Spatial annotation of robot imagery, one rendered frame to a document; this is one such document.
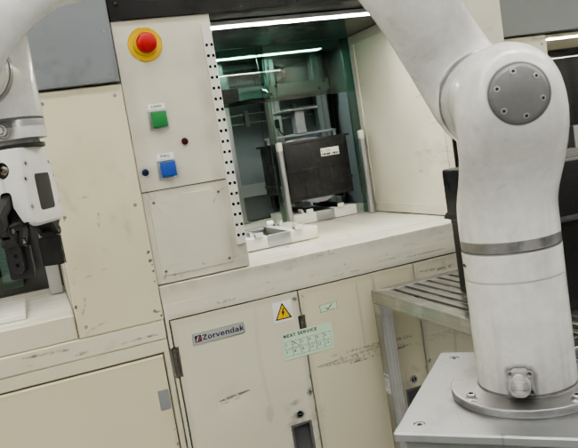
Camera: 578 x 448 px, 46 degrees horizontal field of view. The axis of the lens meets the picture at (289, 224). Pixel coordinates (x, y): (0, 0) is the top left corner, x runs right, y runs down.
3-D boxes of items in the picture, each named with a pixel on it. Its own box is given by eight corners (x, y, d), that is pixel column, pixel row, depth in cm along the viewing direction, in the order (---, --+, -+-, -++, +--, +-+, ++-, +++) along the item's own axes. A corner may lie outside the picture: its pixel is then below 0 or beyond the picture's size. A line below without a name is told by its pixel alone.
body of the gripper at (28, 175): (22, 133, 82) (41, 226, 83) (57, 134, 92) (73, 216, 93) (-37, 144, 82) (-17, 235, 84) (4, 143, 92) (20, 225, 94)
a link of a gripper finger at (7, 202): (-6, 193, 79) (4, 239, 80) (23, 184, 87) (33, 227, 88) (-16, 194, 79) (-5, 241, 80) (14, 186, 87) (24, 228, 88)
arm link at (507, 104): (545, 230, 90) (524, 47, 87) (598, 254, 72) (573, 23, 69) (453, 244, 91) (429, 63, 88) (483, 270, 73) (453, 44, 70)
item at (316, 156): (287, 217, 203) (270, 110, 199) (265, 214, 222) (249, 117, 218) (360, 203, 211) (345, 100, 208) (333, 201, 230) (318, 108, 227)
